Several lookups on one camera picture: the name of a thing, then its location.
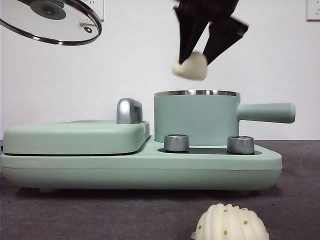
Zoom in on glass lid with green knob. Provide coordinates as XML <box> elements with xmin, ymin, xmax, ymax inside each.
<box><xmin>0</xmin><ymin>0</ymin><xmax>103</xmax><ymax>46</ymax></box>

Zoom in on ridged white bun green dots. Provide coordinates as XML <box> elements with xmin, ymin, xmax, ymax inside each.
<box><xmin>191</xmin><ymin>203</ymin><xmax>270</xmax><ymax>240</ymax></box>

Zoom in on smooth white steamed bun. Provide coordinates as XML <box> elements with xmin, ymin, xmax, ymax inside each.
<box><xmin>171</xmin><ymin>51</ymin><xmax>209</xmax><ymax>81</ymax></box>

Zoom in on pale green griddle cover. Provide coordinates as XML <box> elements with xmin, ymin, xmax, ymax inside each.
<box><xmin>2</xmin><ymin>120</ymin><xmax>151</xmax><ymax>156</ymax></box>

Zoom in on pale green breakfast machine base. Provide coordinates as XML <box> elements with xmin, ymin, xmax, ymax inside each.
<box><xmin>0</xmin><ymin>134</ymin><xmax>283</xmax><ymax>195</ymax></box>

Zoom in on pale green pot with handle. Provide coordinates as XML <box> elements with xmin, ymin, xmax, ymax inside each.
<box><xmin>153</xmin><ymin>89</ymin><xmax>297</xmax><ymax>148</ymax></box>

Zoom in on white wall socket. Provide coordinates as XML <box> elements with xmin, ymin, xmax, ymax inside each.
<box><xmin>84</xmin><ymin>0</ymin><xmax>105</xmax><ymax>22</ymax></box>
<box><xmin>306</xmin><ymin>0</ymin><xmax>320</xmax><ymax>21</ymax></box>

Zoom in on silver control knob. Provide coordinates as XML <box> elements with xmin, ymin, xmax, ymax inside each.
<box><xmin>163</xmin><ymin>134</ymin><xmax>190</xmax><ymax>153</ymax></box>
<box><xmin>226</xmin><ymin>135</ymin><xmax>255</xmax><ymax>154</ymax></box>

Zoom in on silver griddle cover handle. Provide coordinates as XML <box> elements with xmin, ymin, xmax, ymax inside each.
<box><xmin>116</xmin><ymin>98</ymin><xmax>144</xmax><ymax>125</ymax></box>

